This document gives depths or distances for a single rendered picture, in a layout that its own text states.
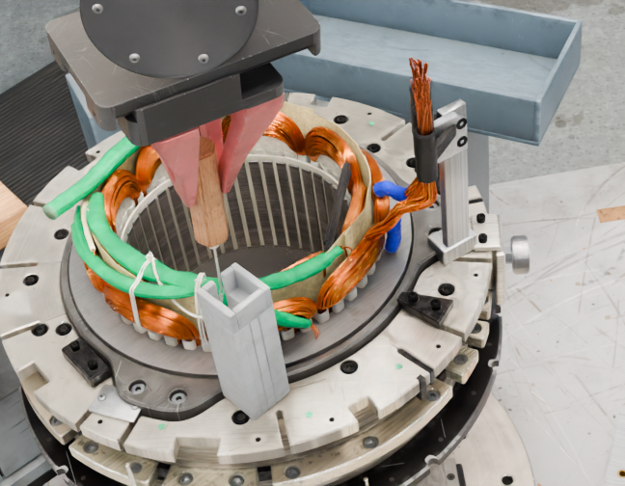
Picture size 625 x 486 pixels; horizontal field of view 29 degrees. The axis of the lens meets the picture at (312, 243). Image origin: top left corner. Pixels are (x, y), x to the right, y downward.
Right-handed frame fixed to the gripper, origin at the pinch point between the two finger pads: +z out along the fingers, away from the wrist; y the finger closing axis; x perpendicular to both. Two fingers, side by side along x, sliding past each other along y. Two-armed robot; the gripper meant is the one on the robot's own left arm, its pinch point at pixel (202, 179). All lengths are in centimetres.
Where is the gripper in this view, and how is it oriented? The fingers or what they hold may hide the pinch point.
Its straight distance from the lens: 58.1
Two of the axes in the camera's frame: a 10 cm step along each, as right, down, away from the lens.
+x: -4.9, -6.4, 5.9
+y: 8.7, -3.7, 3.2
